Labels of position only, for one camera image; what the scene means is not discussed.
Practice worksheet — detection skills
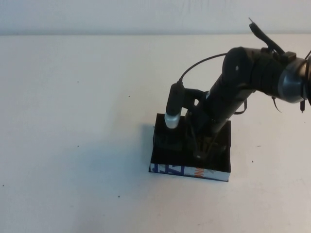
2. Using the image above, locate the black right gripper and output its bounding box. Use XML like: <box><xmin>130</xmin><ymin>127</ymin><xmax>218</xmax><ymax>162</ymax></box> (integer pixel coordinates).
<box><xmin>185</xmin><ymin>90</ymin><xmax>231</xmax><ymax>160</ymax></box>

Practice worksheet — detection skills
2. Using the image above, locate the black printed glasses case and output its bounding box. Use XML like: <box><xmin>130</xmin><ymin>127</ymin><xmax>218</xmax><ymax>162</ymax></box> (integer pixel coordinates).
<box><xmin>148</xmin><ymin>113</ymin><xmax>232</xmax><ymax>183</ymax></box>

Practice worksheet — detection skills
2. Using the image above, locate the black silver-tipped wrist camera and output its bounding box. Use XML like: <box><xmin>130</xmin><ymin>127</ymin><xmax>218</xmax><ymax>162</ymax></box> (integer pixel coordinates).
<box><xmin>164</xmin><ymin>83</ymin><xmax>186</xmax><ymax>129</ymax></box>

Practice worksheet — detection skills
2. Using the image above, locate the thin black camera cable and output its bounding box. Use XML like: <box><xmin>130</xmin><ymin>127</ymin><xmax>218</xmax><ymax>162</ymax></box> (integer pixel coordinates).
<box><xmin>178</xmin><ymin>53</ymin><xmax>228</xmax><ymax>85</ymax></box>

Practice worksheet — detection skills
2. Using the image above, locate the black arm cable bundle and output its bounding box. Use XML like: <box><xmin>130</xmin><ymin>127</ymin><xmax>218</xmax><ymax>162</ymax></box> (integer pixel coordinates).
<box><xmin>248</xmin><ymin>17</ymin><xmax>296</xmax><ymax>61</ymax></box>

